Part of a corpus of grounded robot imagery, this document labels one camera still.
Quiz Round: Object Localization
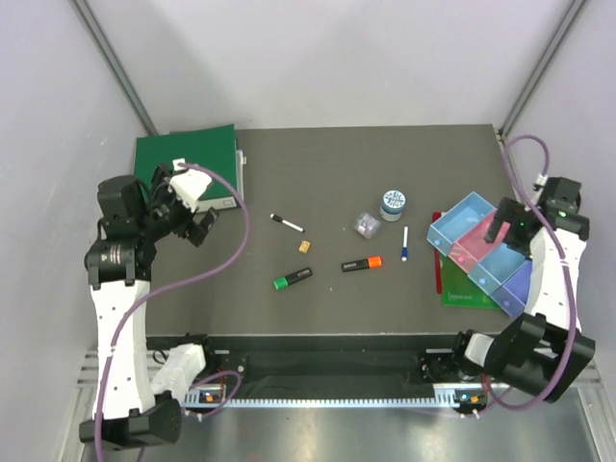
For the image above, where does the purple drawer bin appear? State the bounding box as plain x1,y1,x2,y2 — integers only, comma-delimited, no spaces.
491,261,532,318

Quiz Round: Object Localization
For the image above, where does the green ring binder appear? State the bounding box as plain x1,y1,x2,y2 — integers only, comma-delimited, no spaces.
131,124,246,214

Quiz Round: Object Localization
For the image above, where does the blue capped whiteboard marker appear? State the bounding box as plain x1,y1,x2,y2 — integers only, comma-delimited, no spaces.
400,225,409,262

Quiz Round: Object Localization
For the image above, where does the clear jar of paper clips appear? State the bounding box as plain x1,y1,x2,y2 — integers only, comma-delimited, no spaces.
353,212,381,240

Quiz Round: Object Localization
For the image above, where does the green transparent folder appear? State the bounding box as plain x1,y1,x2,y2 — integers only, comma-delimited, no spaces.
439,255,501,312

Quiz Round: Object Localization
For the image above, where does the small tan eraser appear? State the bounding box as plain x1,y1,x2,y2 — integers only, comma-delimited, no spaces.
298,241,311,253

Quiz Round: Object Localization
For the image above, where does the slotted cable duct rail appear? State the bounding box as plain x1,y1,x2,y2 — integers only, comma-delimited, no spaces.
183,384,487,411

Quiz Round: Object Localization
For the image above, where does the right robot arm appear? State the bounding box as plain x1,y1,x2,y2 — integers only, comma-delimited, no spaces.
449,174,596,402

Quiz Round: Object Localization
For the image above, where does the pink drawer bin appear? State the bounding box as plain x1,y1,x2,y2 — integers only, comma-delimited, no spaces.
449,211,509,274

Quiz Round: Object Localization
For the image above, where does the green capped black highlighter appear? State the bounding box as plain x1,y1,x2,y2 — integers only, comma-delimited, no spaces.
272,268,313,291

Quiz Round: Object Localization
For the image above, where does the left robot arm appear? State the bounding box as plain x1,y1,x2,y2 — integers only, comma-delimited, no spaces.
79,165,218,450

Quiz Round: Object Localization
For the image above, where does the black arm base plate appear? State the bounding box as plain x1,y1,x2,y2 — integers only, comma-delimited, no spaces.
146,334,480,401

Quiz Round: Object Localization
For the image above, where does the orange capped black highlighter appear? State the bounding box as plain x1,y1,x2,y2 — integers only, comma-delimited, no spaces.
341,256,383,272

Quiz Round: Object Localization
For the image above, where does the light blue end drawer bin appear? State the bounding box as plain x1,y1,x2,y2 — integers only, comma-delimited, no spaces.
426,192,496,256

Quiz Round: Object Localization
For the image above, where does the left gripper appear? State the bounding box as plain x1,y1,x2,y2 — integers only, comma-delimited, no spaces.
137,163,218,244

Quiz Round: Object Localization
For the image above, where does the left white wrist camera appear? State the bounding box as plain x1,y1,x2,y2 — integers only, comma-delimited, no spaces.
169,159,213,213

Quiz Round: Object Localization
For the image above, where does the black capped whiteboard marker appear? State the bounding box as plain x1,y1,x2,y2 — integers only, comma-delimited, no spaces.
269,213,305,233

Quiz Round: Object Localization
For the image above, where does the blue lidded round jar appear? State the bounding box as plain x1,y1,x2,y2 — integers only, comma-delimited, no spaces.
379,190,406,222

